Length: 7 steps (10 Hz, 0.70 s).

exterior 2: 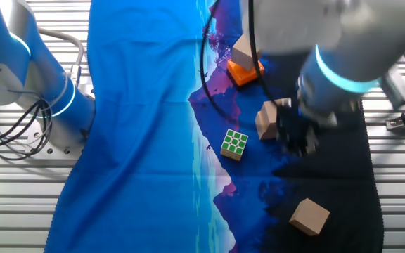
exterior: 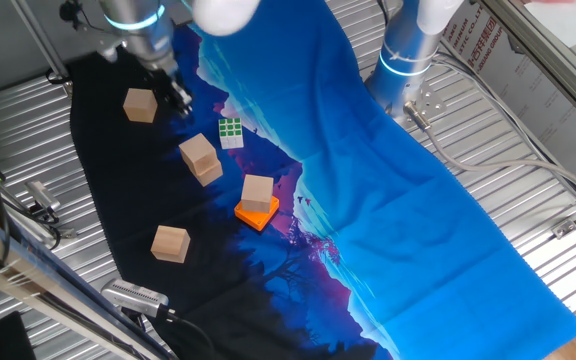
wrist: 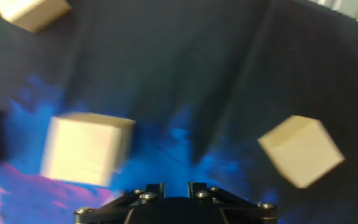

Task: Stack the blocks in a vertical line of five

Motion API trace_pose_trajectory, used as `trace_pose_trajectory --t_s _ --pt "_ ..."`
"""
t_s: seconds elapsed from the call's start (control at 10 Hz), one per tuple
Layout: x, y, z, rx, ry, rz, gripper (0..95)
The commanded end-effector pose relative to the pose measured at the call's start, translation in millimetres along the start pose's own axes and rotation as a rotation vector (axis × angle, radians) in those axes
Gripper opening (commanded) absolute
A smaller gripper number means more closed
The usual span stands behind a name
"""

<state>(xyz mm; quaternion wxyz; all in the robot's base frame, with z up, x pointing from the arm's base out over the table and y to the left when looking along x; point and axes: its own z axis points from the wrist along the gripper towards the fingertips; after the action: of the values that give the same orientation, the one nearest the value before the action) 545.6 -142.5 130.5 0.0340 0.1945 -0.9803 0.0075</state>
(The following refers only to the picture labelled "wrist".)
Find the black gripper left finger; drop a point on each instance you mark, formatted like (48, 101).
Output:
(117, 208)

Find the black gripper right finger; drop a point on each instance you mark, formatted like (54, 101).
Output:
(238, 208)

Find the blue mountain print cloth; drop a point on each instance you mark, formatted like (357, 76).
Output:
(197, 77)

